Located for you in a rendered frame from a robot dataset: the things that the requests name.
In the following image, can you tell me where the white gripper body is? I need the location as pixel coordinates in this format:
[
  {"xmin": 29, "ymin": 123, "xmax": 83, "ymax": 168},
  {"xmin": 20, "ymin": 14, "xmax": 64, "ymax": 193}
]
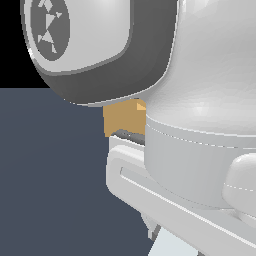
[{"xmin": 105, "ymin": 129, "xmax": 256, "ymax": 256}]

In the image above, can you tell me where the tan wooden box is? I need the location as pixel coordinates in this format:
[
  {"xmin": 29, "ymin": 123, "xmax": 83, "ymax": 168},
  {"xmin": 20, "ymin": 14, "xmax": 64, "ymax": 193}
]
[{"xmin": 102, "ymin": 98, "xmax": 148, "ymax": 138}]

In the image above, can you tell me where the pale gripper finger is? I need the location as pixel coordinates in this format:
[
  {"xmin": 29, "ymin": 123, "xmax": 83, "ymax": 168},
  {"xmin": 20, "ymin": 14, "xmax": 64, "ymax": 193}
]
[{"xmin": 141, "ymin": 214, "xmax": 202, "ymax": 256}]

